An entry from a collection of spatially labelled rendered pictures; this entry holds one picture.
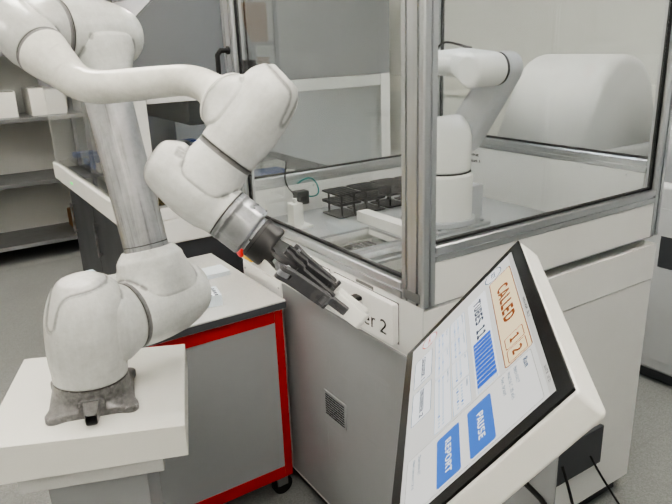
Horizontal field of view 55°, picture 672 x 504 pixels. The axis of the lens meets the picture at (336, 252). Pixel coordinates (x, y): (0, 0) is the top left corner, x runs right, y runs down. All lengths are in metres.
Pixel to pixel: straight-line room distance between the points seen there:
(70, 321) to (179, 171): 0.45
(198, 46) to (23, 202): 3.58
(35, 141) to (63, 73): 4.56
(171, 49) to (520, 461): 2.09
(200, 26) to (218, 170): 1.59
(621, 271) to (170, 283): 1.33
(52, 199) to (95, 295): 4.60
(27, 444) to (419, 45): 1.11
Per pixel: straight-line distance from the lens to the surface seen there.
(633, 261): 2.15
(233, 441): 2.23
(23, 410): 1.52
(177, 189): 1.06
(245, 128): 1.04
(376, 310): 1.65
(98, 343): 1.38
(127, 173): 1.48
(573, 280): 1.93
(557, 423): 0.74
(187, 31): 2.58
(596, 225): 1.95
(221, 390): 2.12
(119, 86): 1.23
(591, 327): 2.07
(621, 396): 2.36
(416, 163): 1.44
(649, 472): 2.75
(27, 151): 5.86
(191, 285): 1.51
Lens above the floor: 1.55
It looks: 18 degrees down
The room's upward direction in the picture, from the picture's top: 2 degrees counter-clockwise
